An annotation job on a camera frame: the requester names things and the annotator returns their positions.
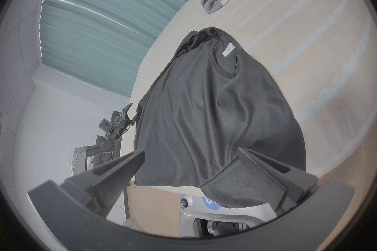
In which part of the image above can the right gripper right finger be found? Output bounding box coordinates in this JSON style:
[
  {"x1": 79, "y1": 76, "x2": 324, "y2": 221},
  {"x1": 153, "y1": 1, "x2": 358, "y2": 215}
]
[{"x1": 237, "y1": 147, "x2": 319, "y2": 212}]

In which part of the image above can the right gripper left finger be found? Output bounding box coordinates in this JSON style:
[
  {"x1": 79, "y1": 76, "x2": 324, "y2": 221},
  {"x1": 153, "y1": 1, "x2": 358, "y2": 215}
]
[{"x1": 59, "y1": 150, "x2": 145, "y2": 213}]

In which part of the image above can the black T-shirt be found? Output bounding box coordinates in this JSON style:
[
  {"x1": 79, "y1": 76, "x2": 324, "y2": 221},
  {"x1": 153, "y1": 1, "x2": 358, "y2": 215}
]
[{"x1": 134, "y1": 27, "x2": 307, "y2": 209}]

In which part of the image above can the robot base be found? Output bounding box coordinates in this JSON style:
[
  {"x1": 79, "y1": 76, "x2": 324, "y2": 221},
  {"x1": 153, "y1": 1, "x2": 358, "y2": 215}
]
[{"x1": 122, "y1": 192, "x2": 278, "y2": 239}]

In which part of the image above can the bed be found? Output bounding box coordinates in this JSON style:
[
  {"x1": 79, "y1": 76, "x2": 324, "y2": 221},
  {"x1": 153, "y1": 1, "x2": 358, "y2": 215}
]
[{"x1": 130, "y1": 0, "x2": 376, "y2": 195}]

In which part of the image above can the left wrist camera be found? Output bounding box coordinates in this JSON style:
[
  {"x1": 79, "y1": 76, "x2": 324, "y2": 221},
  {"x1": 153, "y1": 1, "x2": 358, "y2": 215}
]
[{"x1": 98, "y1": 118, "x2": 114, "y2": 136}]

